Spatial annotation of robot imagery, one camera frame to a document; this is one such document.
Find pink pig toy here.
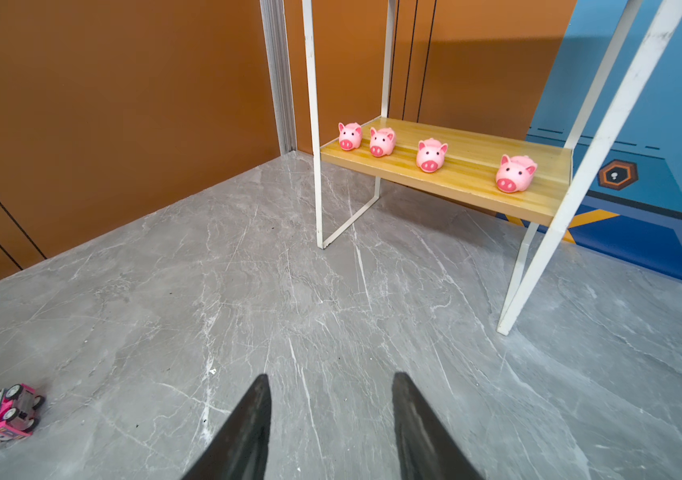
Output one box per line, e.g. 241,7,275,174
338,122,363,151
369,127,396,158
416,138,449,173
496,155,538,194

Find pink toy car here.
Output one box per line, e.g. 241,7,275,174
0,383,46,442

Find aluminium corner post left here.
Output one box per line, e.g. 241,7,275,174
259,0,298,155

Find white frame wooden shelf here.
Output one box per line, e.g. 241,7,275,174
302,1,682,335

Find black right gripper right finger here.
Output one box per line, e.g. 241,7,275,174
392,372,483,480

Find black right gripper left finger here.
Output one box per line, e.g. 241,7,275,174
183,374,272,480

